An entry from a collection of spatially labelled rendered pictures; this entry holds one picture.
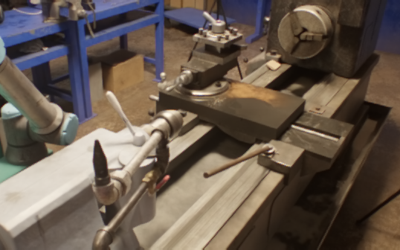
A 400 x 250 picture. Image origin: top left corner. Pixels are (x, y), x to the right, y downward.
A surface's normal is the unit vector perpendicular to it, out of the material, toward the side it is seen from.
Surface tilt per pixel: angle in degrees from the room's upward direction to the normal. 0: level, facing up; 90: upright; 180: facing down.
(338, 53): 90
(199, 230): 0
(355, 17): 90
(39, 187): 0
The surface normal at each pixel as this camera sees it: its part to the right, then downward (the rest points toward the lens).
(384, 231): 0.03, -0.88
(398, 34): -0.55, 0.39
